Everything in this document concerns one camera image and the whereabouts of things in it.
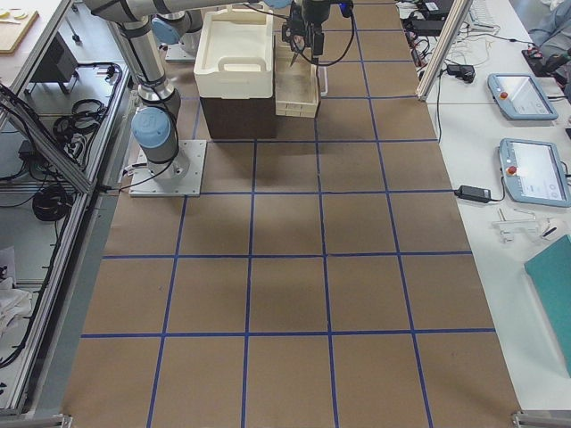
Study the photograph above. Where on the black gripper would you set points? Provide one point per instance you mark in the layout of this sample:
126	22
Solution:
310	10

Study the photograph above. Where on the white drawer with handle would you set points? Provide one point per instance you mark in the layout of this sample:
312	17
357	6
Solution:
298	87

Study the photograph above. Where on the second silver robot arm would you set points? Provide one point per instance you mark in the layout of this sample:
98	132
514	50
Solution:
170	27

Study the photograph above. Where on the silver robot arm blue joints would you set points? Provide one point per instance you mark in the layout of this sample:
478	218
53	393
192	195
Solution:
155	127

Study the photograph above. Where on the dark wooden drawer cabinet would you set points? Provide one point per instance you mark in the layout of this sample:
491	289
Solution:
233	119

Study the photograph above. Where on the white plastic bin on cabinet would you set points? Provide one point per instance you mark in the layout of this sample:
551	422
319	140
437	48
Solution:
235	55

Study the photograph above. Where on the upper blue teach pendant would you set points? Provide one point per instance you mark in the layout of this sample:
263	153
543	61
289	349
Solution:
520	97

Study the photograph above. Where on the blue teach pendant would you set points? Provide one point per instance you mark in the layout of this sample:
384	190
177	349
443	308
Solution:
520	97
533	172

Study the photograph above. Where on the black adapter on white table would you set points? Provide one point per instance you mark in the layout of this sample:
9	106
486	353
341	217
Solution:
474	194

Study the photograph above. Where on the lower blue teach pendant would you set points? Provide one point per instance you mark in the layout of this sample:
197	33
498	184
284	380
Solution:
533	172

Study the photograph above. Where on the clear acrylic stand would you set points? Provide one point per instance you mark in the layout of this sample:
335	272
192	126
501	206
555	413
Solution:
531	226

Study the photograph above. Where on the aluminium frame post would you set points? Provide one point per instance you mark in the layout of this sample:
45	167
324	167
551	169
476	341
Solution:
450	30

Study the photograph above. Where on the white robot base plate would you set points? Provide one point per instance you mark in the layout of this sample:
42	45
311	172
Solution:
182	177

